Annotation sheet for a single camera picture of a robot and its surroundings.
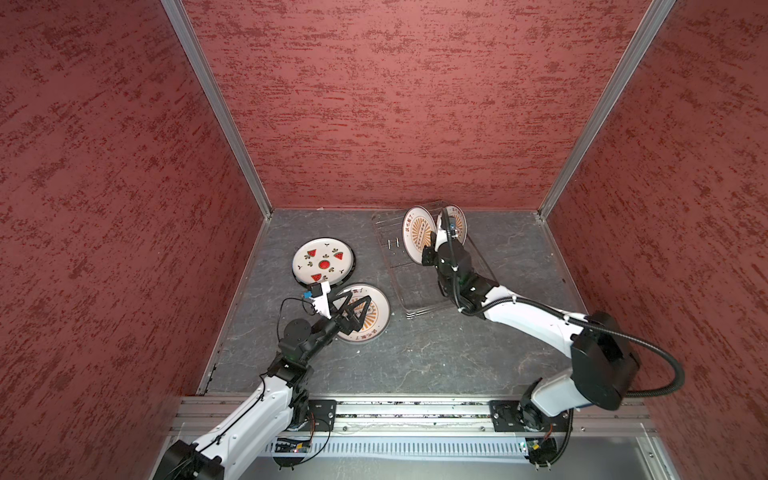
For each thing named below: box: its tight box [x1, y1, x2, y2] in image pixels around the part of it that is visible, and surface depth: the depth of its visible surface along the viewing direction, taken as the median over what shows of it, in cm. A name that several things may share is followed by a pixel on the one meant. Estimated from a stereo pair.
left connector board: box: [275, 438, 312, 453], surface depth 73 cm
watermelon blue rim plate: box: [292, 237, 356, 287], surface depth 103 cm
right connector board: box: [525, 437, 557, 464], surface depth 73 cm
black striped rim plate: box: [292, 237, 356, 287], surface depth 103 cm
